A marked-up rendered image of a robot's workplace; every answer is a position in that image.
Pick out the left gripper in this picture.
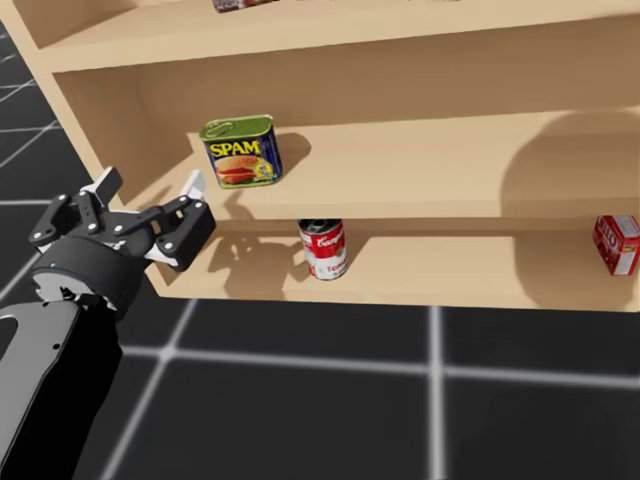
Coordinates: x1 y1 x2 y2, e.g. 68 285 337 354
28 167 217 322

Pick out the green and blue rectangular can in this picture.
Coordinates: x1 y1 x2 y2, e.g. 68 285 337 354
198 114 284 190

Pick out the red and white can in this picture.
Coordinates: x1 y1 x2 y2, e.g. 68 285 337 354
297 217 350 281

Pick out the brown carton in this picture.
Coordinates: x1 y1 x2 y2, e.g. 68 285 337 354
211 0 274 14

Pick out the pale wooden shelf unit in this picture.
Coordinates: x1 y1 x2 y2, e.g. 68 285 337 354
0 0 640 314

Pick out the red and white carton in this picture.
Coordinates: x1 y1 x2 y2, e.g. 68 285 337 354
592 214 640 277

